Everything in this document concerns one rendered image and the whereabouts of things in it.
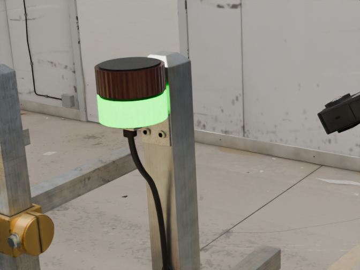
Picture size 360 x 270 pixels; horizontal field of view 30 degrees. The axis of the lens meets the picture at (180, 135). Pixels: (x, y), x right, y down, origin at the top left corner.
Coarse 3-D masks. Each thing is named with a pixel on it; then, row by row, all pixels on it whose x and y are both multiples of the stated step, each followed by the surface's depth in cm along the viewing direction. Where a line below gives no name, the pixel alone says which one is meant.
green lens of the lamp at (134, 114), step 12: (108, 108) 56; (120, 108) 55; (132, 108) 55; (144, 108) 56; (156, 108) 56; (108, 120) 56; (120, 120) 56; (132, 120) 56; (144, 120) 56; (156, 120) 56
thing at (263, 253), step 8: (264, 248) 92; (272, 248) 92; (248, 256) 90; (256, 256) 90; (264, 256) 90; (272, 256) 90; (280, 256) 92; (240, 264) 88; (248, 264) 88; (256, 264) 88; (264, 264) 88; (272, 264) 90; (280, 264) 92
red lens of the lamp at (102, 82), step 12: (96, 72) 56; (108, 72) 55; (120, 72) 54; (132, 72) 54; (144, 72) 55; (156, 72) 56; (96, 84) 57; (108, 84) 55; (120, 84) 55; (132, 84) 55; (144, 84) 55; (156, 84) 56; (108, 96) 56; (120, 96) 55; (132, 96) 55; (144, 96) 55
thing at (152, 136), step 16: (112, 64) 57; (128, 64) 57; (144, 64) 56; (128, 128) 56; (144, 128) 62; (160, 128) 61; (160, 144) 61; (144, 176) 61; (160, 208) 63; (160, 224) 63; (160, 240) 64
